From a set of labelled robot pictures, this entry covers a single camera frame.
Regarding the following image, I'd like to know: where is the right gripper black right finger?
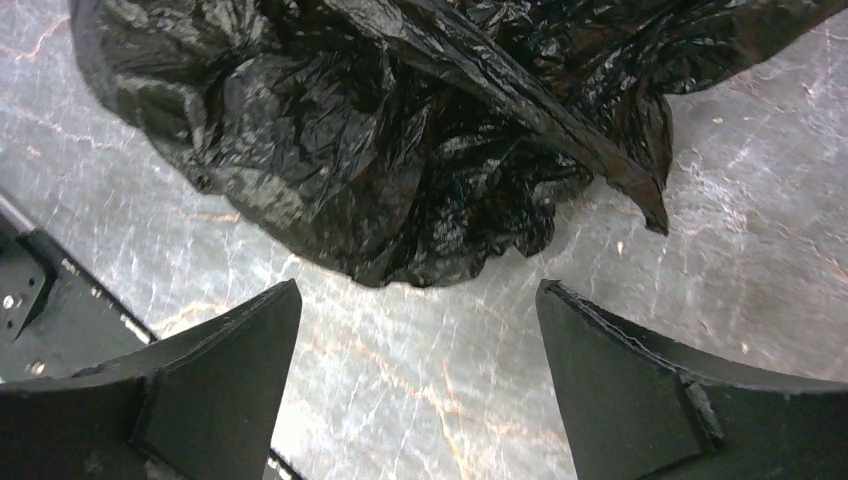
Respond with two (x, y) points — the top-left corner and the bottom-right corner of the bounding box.
(536, 280), (847, 479)

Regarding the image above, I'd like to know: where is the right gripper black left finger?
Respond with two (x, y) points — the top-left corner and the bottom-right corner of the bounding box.
(1, 280), (302, 479)

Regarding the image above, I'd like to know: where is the black plastic trash bag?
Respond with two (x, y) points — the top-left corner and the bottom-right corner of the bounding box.
(69, 1), (846, 287)

